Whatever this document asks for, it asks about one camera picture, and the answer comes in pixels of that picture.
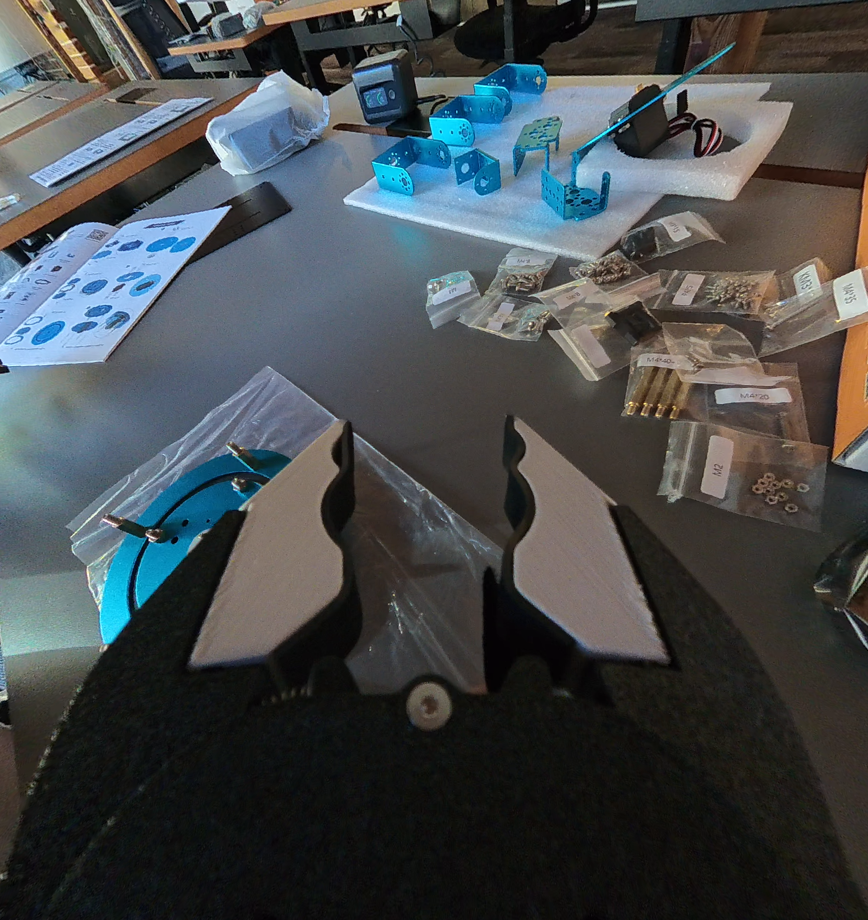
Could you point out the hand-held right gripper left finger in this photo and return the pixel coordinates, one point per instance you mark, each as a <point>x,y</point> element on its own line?
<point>261,575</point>

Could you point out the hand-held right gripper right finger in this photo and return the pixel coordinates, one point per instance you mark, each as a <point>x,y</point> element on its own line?
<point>585,575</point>

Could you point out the blue round metal base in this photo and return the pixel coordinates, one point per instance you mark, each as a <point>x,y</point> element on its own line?
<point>190,503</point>

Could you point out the large clear plastic bag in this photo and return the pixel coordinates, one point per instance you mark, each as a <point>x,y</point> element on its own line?
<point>276,410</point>

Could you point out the brass standoff packet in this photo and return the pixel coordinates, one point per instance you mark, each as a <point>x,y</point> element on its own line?
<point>657,392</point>

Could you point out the wood-edged grey desk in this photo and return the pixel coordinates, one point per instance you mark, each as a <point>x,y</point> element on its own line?
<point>17,172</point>
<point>319,13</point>
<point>225,44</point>

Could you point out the printed instruction leaflet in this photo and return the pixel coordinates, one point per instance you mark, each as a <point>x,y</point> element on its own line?
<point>96,287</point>

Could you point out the white printed paper strip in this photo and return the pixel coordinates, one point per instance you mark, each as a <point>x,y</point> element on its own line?
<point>118,140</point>

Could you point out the silver antistatic bag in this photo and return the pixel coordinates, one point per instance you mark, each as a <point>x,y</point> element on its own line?
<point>861,575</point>

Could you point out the pile of small screw bags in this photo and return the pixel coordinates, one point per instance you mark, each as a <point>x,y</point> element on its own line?
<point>693,295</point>

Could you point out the black flat plate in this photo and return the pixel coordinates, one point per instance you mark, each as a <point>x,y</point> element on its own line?
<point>254,208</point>

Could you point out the white plastic bag with box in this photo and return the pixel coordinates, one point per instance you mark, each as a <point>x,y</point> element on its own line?
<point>261,136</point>

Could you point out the flat white foam sheet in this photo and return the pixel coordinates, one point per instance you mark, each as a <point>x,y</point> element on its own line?
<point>477,215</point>

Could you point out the white foam tray with notch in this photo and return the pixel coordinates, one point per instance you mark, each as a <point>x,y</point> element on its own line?
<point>764,144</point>

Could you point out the teal disc with servo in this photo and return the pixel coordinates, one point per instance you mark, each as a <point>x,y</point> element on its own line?
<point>657,99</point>

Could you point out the black office chair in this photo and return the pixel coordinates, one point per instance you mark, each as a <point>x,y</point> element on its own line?
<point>491,32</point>

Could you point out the blue multi-hole U bracket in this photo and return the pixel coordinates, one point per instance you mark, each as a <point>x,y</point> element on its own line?
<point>570,205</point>

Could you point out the small blue metal bracket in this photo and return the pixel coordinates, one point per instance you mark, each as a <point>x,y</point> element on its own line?
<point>468,169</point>

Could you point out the blue metal U bracket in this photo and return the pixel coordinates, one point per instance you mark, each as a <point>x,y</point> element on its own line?
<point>452,129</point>
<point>398,169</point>
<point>520,75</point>

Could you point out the tall teal metal bracket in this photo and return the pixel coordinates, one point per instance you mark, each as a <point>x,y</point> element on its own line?
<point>538,133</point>

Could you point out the dark grey camera module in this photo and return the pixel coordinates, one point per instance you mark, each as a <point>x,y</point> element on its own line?
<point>380,97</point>

